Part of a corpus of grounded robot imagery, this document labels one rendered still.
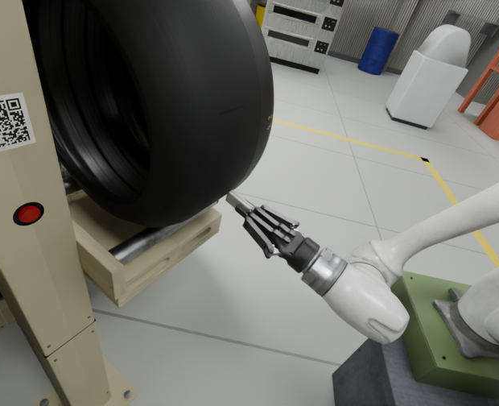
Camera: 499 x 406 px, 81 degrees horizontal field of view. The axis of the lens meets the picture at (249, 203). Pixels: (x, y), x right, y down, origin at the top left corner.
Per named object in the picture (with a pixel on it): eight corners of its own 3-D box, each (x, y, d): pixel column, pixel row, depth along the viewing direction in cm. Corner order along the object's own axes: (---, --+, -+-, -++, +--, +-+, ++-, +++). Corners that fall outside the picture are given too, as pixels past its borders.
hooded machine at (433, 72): (418, 117, 517) (472, 31, 431) (430, 131, 469) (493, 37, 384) (381, 107, 514) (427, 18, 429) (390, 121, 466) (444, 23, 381)
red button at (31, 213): (22, 226, 48) (18, 213, 46) (17, 220, 49) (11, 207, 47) (42, 217, 50) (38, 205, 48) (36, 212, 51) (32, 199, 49)
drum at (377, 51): (377, 71, 755) (396, 31, 698) (382, 77, 708) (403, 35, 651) (355, 64, 752) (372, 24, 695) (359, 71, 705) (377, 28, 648)
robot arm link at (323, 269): (336, 281, 55) (311, 260, 56) (314, 303, 61) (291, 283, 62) (352, 254, 61) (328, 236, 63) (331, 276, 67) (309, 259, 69)
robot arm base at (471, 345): (472, 295, 100) (483, 285, 97) (520, 363, 83) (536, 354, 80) (424, 290, 98) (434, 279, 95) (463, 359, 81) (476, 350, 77)
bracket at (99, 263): (115, 301, 62) (111, 273, 56) (15, 205, 75) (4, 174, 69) (129, 291, 64) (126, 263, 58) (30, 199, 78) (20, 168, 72)
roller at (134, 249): (96, 253, 63) (105, 270, 65) (107, 257, 60) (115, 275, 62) (206, 189, 88) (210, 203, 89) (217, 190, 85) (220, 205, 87)
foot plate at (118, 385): (74, 461, 103) (73, 461, 101) (32, 405, 112) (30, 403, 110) (138, 394, 122) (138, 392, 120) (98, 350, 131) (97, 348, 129)
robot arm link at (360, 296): (313, 308, 58) (325, 282, 70) (381, 366, 54) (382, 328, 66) (347, 270, 54) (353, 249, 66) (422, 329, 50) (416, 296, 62)
